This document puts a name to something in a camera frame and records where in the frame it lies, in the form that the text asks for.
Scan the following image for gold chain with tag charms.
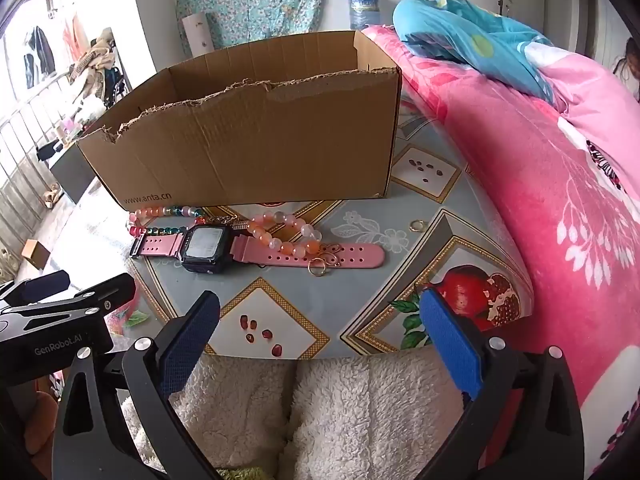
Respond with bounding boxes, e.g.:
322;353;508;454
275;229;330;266
207;214;251;233

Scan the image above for small cardboard box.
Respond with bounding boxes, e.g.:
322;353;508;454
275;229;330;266
21;239;51;268

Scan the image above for pile of clothes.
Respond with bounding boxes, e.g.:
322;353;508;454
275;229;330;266
67;27;131;106

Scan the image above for gold butterfly pendant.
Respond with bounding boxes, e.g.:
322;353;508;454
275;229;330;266
314;241;347;268

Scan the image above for white wardrobe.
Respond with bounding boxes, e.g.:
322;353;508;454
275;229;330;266
500;0;631;71

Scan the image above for pink floral quilt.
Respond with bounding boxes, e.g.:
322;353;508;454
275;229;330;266
360;25;640;480

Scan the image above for fruit print mattress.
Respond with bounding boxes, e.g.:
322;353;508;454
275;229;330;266
65;95;536;361

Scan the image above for white fleece clothing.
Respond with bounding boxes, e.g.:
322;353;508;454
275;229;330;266
122;347;481;480

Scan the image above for floral curtain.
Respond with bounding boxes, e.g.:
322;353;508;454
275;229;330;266
175;0;338;53

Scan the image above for pink orange bead bracelet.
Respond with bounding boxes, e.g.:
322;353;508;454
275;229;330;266
246;212;326;257

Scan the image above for hanging pink garment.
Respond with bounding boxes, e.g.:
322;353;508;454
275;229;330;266
62;12;91;61

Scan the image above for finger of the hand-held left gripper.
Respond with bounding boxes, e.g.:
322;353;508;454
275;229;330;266
0;270;71;312
0;273;137;328

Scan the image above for black wrist watch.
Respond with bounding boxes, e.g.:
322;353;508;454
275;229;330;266
129;225;387;275

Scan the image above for hanging dark jacket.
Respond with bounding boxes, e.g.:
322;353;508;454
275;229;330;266
22;25;56;88

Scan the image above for metal railing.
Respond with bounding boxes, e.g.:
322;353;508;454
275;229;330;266
0;72;101;241

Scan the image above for pale flat board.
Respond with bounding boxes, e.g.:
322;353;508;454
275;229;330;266
181;11;217;58

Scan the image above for multicolour bead bracelet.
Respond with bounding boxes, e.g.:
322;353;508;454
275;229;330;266
127;203;207;238

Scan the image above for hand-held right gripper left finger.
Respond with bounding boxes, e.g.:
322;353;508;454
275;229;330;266
50;290;223;480

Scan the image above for brown cardboard box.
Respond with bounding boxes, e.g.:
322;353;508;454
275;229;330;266
76;30;402;209

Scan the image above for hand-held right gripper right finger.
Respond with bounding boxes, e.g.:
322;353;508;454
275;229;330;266
419;287;586;480

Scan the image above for dark cabinet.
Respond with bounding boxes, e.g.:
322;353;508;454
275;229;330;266
49;147;98;206

